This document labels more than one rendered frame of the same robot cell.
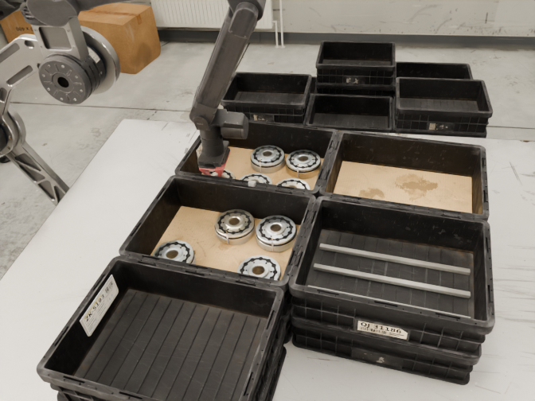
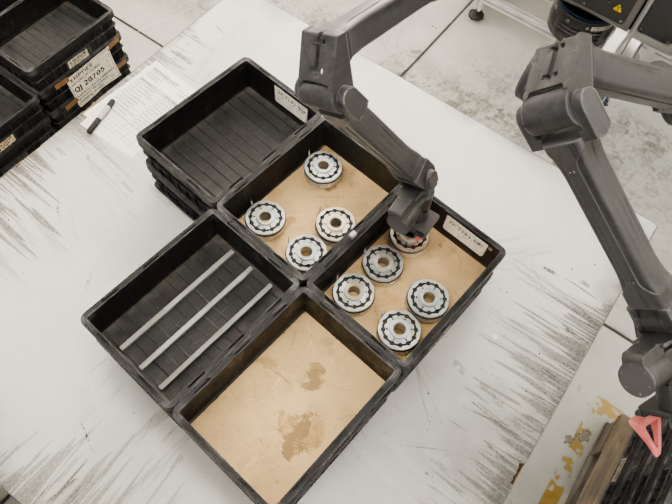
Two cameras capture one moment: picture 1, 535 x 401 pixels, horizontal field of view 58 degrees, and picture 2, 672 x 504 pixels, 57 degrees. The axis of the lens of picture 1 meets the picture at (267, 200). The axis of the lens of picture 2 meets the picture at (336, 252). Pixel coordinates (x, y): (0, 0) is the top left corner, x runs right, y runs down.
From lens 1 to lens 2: 1.41 m
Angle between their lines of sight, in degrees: 61
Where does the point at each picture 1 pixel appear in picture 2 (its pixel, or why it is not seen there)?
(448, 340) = (115, 313)
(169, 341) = (248, 148)
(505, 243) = not seen: outside the picture
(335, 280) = (228, 278)
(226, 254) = (310, 212)
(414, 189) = (293, 427)
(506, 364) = (101, 398)
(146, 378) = (229, 128)
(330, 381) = not seen: hidden behind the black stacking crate
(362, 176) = (348, 387)
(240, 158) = (449, 280)
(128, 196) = (485, 193)
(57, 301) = not seen: hidden behind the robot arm
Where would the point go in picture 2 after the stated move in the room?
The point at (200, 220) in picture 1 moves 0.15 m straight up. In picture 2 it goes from (366, 207) to (372, 175)
